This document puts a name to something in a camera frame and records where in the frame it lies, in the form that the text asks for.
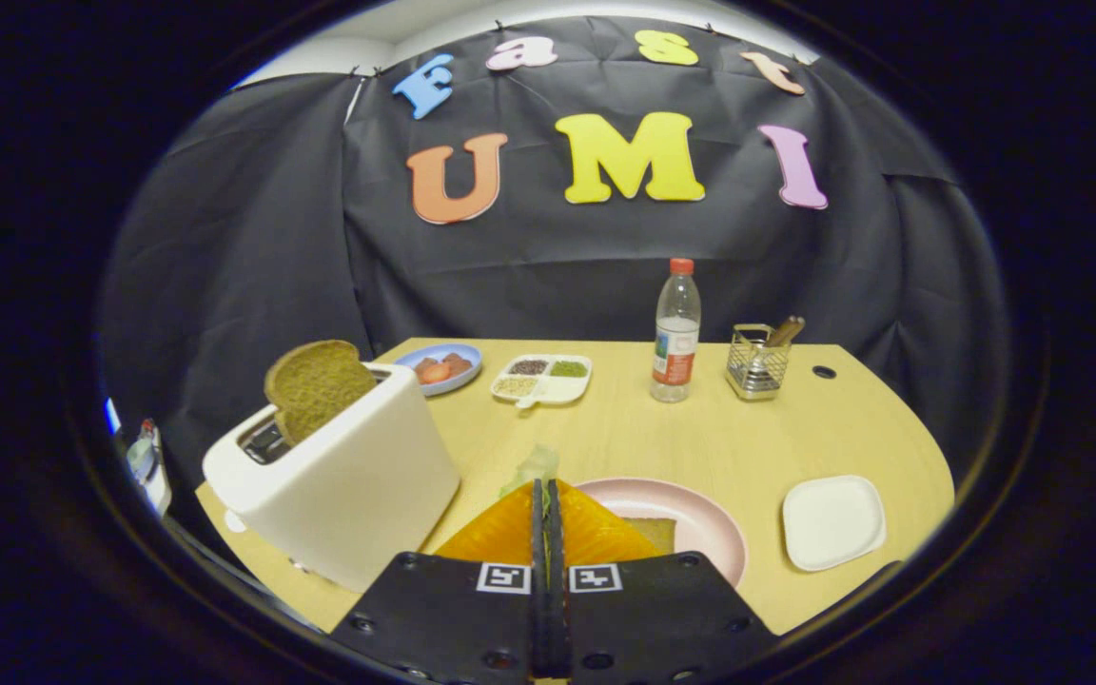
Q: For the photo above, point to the square bread slice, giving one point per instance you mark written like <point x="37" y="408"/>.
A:
<point x="657" y="535"/>

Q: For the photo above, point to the metal mesh utensil holder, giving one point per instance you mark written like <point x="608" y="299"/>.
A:
<point x="755" y="376"/>

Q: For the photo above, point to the white plastic object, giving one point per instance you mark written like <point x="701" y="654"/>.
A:
<point x="146" y="466"/>

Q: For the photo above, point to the blue round plate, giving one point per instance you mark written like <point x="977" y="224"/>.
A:
<point x="454" y="384"/>

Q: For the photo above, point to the white square plate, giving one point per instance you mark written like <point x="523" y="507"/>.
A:
<point x="833" y="523"/>

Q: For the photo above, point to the green lettuce leaf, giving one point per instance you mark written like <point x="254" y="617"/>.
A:
<point x="537" y="466"/>

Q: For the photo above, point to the clear bottle with red cap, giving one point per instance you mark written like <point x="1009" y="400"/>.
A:
<point x="675" y="362"/>

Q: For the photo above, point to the black backdrop cloth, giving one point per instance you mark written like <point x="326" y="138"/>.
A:
<point x="529" y="276"/>

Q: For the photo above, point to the white divided tray with beans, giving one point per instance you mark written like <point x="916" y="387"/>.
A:
<point x="562" y="388"/>

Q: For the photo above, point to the brown toasted bread slice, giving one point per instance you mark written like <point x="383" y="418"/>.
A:
<point x="315" y="385"/>

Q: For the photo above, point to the white toaster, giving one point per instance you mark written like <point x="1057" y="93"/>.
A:
<point x="348" y="485"/>

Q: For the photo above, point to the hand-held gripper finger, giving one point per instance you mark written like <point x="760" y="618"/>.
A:
<point x="555" y="542"/>
<point x="538" y="542"/>

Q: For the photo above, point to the pink round plate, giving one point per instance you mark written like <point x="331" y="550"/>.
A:
<point x="700" y="518"/>

